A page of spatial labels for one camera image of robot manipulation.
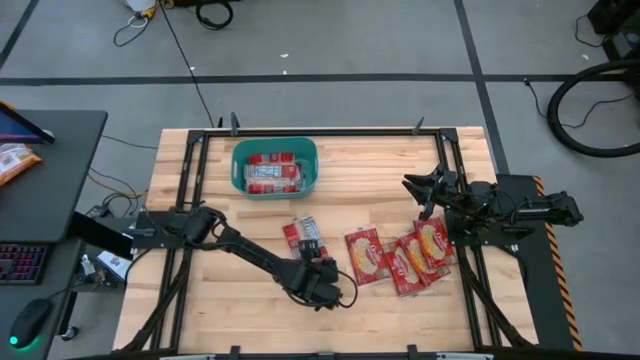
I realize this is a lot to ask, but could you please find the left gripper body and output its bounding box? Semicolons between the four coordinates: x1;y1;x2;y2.
287;257;346;311

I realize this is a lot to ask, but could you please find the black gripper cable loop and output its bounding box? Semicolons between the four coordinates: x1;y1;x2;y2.
337;268;360;310

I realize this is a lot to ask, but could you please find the black backlit keyboard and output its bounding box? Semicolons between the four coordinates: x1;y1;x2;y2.
0;242;51;286

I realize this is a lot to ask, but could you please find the orange snack bag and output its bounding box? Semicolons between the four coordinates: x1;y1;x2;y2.
0;143;43;187

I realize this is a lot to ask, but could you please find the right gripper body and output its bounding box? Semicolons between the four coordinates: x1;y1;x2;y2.
429;172;476;216

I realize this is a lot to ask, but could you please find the black equipment case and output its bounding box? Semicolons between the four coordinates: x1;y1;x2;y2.
587;0;640;61

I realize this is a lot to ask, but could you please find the coiled black cable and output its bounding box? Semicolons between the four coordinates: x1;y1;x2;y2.
194;0;235;31

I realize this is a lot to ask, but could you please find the large black hose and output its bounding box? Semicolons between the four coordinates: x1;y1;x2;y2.
546;58;640;159

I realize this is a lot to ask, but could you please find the hazard striped black base plate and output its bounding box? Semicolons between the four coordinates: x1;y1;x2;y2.
494;173;585;352

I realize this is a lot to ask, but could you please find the red popcorn bag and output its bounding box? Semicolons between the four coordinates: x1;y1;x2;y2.
397;231;452;289
382;240;426;298
282;215;331;261
246;152;301;195
243;162;305;183
412;216;459;271
343;226;392;287

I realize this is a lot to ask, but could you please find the tilted tablet screen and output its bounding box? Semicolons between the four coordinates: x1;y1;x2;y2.
0;101;56;146

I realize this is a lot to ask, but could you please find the small white box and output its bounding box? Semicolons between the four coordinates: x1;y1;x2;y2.
94;249;132;281

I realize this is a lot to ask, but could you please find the black computer mouse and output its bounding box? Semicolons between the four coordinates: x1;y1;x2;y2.
8;298;54;350

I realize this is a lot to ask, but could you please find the teal plastic basket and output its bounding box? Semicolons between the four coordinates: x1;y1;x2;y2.
230;136;320;201

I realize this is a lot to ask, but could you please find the black side desk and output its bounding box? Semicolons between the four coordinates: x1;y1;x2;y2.
0;109;109;360

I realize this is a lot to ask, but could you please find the black aluminium table frame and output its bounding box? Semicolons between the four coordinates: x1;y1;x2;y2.
112;112;541;360

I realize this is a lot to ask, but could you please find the white and black cable bundle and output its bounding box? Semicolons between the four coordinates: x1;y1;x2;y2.
113;0;161;49

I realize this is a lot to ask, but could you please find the thin black floor cable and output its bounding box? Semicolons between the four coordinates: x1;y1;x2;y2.
523;78;637;130

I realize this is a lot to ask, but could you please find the long black floor cable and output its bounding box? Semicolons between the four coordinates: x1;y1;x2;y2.
158;0;217;129

